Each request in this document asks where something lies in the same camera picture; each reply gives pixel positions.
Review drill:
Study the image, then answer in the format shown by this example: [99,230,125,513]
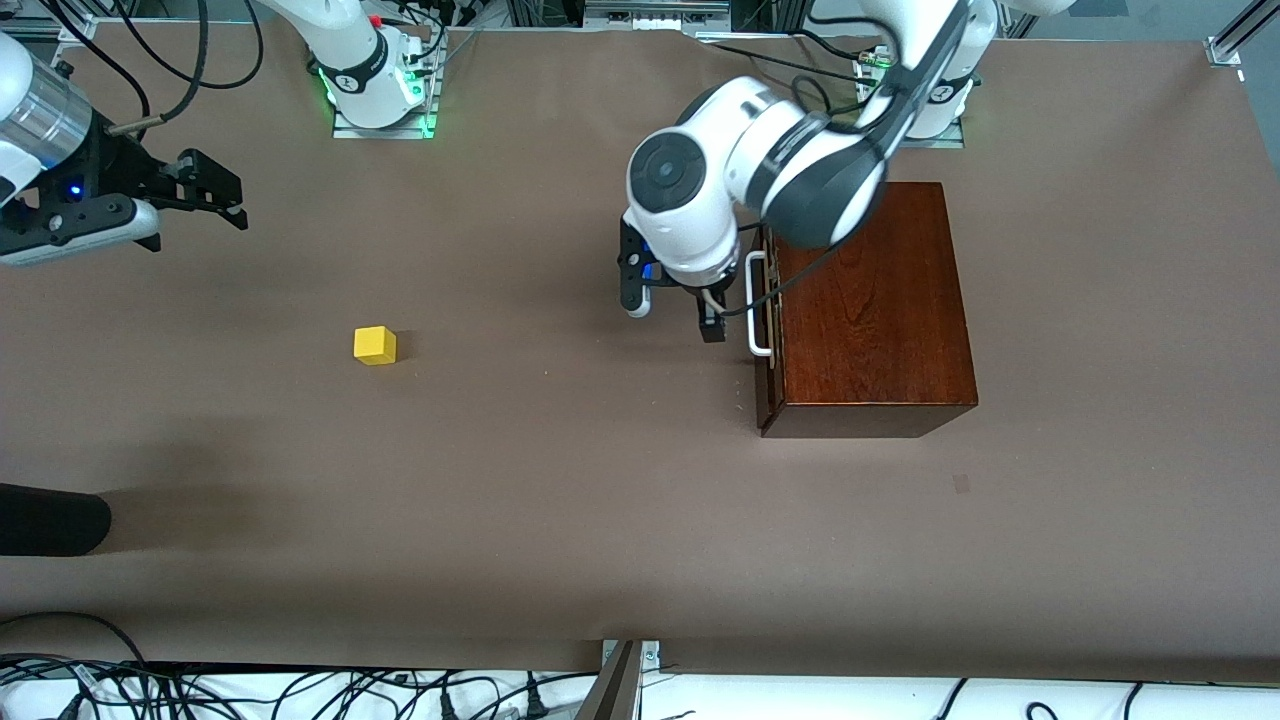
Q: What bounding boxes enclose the light wood drawer white handle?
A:
[747,228,788,426]

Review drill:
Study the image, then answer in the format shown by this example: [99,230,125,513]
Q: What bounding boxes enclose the dark brown wooden cabinet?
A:
[757,182,979,439]

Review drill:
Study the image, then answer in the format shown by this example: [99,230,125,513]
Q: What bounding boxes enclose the brown table cover sheet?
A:
[0,22,1280,673]

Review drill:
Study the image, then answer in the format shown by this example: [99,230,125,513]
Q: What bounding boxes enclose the grey equipment box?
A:
[582,0,733,33]

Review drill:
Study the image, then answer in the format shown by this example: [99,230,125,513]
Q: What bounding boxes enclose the black rounded object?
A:
[0,483,113,557]

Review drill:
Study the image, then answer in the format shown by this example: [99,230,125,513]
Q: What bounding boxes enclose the dark metal beam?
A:
[575,640,643,720]

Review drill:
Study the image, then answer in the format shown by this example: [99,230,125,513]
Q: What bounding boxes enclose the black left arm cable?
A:
[718,70,851,319]

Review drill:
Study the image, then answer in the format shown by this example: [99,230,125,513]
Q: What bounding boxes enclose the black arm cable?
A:
[718,70,851,319]
[105,0,266,136]
[40,0,153,119]

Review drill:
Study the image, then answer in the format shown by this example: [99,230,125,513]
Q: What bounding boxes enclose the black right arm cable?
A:
[105,0,266,136]
[40,0,153,119]

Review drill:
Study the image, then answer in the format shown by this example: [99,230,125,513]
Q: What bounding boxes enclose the aluminium table edge rail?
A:
[0,15,96,46]

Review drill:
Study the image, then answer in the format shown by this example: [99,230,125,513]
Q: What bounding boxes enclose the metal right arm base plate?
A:
[332,28,441,141]

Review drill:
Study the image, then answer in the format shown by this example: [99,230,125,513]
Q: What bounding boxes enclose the black base cable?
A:
[712,35,893,73]

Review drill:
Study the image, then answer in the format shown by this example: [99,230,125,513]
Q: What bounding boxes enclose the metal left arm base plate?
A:
[858,45,967,151]

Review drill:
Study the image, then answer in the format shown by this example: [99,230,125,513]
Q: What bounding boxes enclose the silver metal bracket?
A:
[600,640,661,691]

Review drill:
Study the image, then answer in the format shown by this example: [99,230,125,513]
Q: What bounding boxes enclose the aluminium frame profile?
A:
[1205,0,1280,69]

